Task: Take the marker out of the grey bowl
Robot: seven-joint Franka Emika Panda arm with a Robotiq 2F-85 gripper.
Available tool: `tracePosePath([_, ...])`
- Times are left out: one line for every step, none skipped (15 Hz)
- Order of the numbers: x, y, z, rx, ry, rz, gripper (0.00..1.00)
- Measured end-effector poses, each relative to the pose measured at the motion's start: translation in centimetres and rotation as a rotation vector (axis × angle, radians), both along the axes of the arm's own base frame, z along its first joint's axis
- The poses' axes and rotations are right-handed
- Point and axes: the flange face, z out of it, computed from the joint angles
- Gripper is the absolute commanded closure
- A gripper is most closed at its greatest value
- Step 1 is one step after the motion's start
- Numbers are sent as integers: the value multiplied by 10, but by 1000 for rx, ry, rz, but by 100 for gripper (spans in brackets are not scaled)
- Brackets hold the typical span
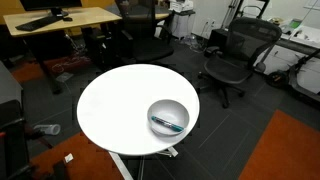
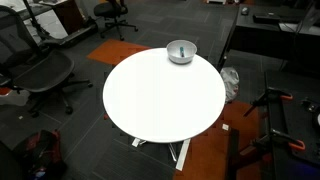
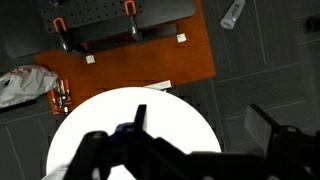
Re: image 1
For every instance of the black mesh office chair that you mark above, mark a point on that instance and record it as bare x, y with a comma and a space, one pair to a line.
232, 64

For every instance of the black keyboard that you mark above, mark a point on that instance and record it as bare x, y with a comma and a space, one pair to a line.
37, 24

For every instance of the grey bowl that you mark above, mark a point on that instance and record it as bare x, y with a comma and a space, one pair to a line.
168, 110

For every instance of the wooden desk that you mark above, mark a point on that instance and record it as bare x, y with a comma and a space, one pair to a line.
44, 32

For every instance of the black electric scooter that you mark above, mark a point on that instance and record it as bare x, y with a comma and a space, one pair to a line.
292, 79

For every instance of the clear plastic cup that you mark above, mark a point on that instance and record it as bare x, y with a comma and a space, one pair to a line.
49, 129

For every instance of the black computer monitor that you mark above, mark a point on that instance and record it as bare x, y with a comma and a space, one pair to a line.
54, 6

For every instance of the round white table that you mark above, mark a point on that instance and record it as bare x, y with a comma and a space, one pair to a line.
112, 109

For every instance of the teal marker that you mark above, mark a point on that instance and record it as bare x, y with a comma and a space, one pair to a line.
167, 124

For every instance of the black computer mouse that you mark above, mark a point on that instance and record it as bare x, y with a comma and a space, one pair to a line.
67, 19

